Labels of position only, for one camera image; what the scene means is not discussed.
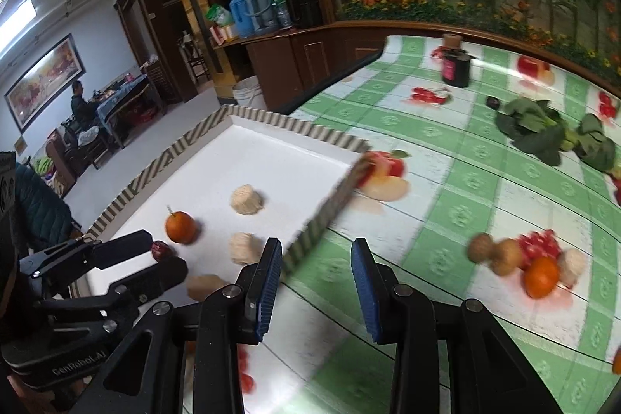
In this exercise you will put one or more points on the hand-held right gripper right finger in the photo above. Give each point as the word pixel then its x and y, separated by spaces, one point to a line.
pixel 365 290

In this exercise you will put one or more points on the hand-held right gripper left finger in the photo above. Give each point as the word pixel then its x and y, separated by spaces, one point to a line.
pixel 269 290

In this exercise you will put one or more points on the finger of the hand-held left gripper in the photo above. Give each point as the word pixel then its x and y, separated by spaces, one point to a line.
pixel 121 249
pixel 160 278

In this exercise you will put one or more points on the red date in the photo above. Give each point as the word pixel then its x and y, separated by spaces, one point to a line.
pixel 161 251

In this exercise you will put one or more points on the white tray with striped rim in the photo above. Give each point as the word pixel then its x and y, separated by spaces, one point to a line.
pixel 271 162

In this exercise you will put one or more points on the person's left forearm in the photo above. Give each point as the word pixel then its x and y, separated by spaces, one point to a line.
pixel 41 205

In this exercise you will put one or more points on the beige round cake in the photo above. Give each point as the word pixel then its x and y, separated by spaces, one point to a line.
pixel 208 288
pixel 573 266
pixel 245 248
pixel 247 199

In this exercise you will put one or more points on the orange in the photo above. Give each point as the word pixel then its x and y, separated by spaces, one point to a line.
pixel 617 363
pixel 181 228
pixel 541 278

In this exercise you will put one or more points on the green fruit print tablecloth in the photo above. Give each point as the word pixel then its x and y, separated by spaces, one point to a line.
pixel 436 200

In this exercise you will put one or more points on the brown kiwi fruit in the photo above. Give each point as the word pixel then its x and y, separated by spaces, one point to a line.
pixel 480 247
pixel 507 256

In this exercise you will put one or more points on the table with blue cloth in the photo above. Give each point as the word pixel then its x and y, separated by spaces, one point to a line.
pixel 123 96

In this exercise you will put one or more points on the white bucket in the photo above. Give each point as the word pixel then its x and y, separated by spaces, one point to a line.
pixel 250 94

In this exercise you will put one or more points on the small dark fruit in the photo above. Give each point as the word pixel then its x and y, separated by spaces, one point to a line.
pixel 493 102

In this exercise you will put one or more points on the black jar with pink label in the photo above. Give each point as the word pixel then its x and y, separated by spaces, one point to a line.
pixel 456 68

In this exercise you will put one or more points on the wooden counter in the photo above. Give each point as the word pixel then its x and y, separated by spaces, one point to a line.
pixel 315 55

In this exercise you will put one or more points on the ceiling light panel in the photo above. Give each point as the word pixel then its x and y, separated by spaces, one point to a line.
pixel 17 23

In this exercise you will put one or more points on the green and white bag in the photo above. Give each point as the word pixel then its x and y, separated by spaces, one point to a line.
pixel 218 14

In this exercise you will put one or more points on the light green vegetable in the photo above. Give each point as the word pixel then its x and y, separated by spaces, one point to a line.
pixel 572 141

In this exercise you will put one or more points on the brown tape roll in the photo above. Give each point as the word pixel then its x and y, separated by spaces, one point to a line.
pixel 452 41

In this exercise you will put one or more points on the large blue thermos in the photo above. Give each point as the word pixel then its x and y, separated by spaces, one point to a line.
pixel 260 5

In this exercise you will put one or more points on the green plastic bottle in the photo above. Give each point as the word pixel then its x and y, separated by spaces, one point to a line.
pixel 282 9

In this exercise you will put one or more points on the black pot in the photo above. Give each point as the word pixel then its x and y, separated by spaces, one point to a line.
pixel 306 6

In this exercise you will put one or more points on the framed wall painting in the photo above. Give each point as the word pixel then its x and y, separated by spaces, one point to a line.
pixel 46 79

